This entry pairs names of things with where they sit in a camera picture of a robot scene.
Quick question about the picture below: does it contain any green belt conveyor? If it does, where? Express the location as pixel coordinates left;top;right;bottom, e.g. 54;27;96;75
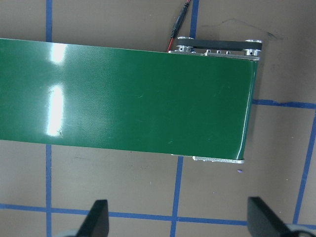
0;36;263;165

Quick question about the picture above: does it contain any red and black conveyor cable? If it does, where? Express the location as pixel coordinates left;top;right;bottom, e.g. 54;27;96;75
166;0;192;53

